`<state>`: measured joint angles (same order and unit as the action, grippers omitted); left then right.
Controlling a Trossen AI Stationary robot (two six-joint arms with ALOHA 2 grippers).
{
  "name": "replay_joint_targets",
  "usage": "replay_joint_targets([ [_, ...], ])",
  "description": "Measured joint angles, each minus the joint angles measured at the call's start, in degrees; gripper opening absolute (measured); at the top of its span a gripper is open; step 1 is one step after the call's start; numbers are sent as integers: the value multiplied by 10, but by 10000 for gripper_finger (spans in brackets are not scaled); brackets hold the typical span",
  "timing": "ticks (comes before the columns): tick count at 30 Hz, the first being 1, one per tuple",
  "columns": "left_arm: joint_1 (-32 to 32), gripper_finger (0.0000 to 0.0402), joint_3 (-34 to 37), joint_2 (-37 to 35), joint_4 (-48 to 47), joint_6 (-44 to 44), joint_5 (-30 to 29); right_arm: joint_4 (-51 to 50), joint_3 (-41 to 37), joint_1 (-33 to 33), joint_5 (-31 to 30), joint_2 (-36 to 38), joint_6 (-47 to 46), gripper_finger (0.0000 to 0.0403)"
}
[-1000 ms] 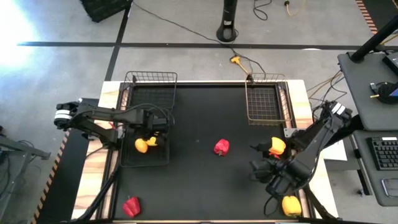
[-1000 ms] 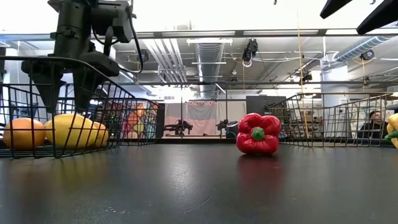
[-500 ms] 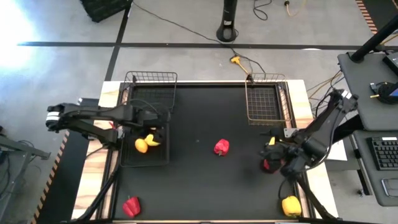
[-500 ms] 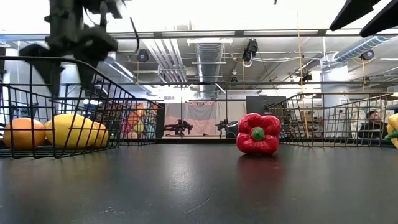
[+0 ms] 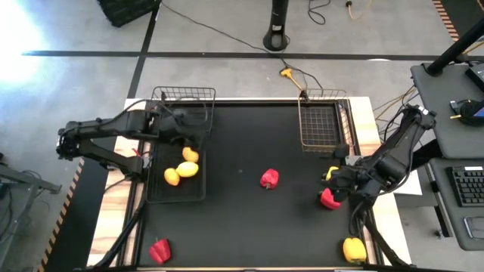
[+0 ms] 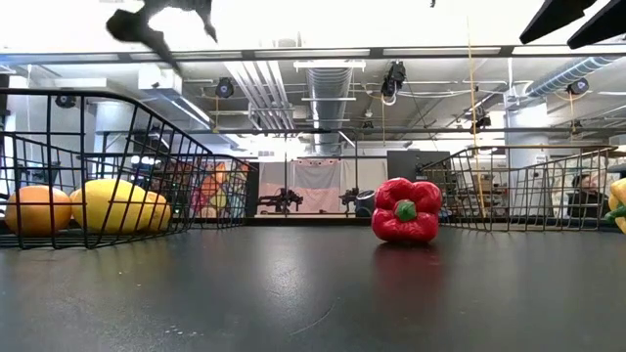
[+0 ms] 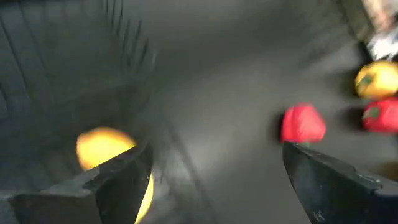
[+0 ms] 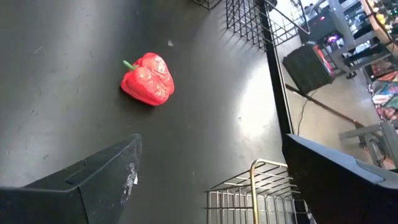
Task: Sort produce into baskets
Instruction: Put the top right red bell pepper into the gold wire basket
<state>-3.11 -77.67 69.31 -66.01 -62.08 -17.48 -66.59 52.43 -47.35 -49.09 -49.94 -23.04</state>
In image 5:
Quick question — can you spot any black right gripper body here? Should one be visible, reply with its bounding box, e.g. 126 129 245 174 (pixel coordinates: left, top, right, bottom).
334 164 375 199

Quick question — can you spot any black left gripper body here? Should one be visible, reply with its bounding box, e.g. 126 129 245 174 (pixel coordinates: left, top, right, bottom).
158 108 208 149

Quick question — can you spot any red bell pepper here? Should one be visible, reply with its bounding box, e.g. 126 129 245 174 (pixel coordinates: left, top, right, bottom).
259 168 281 190
319 187 343 211
148 237 172 265

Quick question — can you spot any yellow-orange citrus fruit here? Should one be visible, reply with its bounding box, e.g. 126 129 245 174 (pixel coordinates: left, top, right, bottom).
181 146 200 164

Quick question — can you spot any yellow lemon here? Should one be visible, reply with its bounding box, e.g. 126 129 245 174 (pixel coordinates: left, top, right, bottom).
175 161 200 178

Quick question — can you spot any orange citrus fruit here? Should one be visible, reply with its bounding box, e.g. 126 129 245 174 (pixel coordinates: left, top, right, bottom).
163 167 182 187

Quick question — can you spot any yellow bell pepper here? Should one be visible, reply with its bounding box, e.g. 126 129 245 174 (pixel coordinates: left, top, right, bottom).
342 236 368 264
324 165 340 182

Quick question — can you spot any grey desk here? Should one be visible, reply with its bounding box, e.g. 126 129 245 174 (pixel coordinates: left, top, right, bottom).
410 62 484 159
427 157 484 252

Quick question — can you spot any black keyboard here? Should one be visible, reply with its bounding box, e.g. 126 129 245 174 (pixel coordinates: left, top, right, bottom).
447 165 484 208

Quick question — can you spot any yellow power plug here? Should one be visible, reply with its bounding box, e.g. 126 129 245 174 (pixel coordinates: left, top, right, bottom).
280 66 304 91

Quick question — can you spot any black plastic crate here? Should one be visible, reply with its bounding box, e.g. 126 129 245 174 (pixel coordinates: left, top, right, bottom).
96 0 163 28

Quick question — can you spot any black trackpad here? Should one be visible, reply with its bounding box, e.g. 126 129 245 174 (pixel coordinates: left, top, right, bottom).
464 215 484 240

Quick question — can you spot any black cylindrical stand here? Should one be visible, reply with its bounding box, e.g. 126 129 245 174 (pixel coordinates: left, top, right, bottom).
262 0 291 52

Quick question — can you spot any black hazard-edged floor mat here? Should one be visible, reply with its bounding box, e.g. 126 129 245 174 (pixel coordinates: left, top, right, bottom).
36 135 119 272
432 0 484 42

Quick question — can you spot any black laptop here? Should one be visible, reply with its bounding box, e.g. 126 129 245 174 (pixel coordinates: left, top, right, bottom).
464 62 484 93

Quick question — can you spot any black monitor pole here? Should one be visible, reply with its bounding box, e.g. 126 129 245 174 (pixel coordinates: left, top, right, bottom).
426 17 484 77

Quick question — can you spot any grey metal stand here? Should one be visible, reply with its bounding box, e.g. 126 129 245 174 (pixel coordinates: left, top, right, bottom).
0 150 64 261

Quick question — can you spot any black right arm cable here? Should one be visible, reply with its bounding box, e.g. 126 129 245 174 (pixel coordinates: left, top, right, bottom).
348 203 366 236

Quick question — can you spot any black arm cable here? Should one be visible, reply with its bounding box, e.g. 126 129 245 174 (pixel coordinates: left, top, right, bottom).
348 203 366 236
113 98 169 122

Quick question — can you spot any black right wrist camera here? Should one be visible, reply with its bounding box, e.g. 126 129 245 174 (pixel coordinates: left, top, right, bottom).
331 143 352 162

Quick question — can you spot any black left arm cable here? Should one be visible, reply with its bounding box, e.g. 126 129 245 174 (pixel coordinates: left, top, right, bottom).
113 98 169 122

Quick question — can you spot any gold wire basket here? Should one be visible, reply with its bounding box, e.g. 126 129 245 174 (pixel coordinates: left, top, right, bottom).
296 88 356 154

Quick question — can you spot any black frame post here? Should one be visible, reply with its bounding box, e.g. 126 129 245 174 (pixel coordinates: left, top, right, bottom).
90 202 149 270
353 206 411 270

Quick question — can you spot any black wire basket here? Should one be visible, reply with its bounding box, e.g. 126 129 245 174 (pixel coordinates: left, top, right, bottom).
145 85 217 205

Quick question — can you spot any long black floor cable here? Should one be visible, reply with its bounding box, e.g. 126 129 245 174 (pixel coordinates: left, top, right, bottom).
160 1 324 95

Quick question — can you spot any black coiled cable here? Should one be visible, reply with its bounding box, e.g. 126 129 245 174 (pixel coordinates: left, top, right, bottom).
448 98 484 128

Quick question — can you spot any yellow floor cable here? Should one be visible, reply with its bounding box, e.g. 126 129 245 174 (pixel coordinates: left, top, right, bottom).
346 0 374 21

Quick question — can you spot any looped black floor cable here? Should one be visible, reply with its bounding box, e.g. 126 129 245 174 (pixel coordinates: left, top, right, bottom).
307 0 332 26

